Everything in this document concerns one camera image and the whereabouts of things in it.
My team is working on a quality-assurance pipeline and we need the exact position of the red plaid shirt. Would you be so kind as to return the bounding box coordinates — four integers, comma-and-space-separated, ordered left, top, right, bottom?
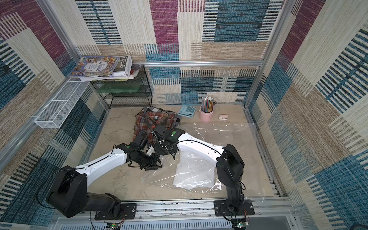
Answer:
133, 107, 182, 144

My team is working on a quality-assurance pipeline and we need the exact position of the clear plastic vacuum bag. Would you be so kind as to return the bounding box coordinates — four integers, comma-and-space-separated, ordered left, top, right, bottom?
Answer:
141, 121, 249, 195

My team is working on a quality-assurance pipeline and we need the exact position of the white shirt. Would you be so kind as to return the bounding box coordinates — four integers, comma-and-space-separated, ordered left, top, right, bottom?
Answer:
173, 151, 215, 190

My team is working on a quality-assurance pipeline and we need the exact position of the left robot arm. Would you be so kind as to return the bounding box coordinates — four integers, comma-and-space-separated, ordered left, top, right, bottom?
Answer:
46, 135, 162, 219

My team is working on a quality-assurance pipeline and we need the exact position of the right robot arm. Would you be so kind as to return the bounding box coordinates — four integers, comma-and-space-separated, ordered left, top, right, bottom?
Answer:
151, 125, 245, 215

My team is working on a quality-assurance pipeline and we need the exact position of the teal calculator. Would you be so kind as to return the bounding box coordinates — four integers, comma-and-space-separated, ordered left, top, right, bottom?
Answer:
178, 105, 196, 118

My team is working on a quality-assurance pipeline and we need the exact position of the pink pencil cup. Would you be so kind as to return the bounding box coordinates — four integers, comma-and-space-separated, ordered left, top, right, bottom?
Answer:
199, 106, 213, 123

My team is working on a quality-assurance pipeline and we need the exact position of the coloured pencils bundle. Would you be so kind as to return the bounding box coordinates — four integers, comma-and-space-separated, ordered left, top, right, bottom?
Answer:
201, 96, 217, 113

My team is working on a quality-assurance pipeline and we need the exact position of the pink eraser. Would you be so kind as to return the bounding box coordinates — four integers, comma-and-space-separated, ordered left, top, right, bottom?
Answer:
218, 114, 228, 121

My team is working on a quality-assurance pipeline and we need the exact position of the black white Folio book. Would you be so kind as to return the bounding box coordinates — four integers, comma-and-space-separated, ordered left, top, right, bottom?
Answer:
111, 55, 132, 77

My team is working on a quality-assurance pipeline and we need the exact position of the colourful picture book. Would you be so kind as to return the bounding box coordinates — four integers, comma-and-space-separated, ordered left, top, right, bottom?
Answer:
68, 56, 120, 77

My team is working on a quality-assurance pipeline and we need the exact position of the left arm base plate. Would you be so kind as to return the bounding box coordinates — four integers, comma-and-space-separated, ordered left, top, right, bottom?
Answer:
94, 203, 137, 220

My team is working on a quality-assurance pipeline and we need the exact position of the black wire shelf rack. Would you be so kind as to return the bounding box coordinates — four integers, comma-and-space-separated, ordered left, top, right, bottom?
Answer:
92, 65, 153, 109

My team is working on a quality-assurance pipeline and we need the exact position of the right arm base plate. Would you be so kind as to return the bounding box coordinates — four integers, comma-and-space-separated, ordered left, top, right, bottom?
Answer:
213, 199, 255, 217

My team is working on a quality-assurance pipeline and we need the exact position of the white wire basket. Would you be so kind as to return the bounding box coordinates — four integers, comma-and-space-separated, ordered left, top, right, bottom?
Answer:
34, 80, 89, 129

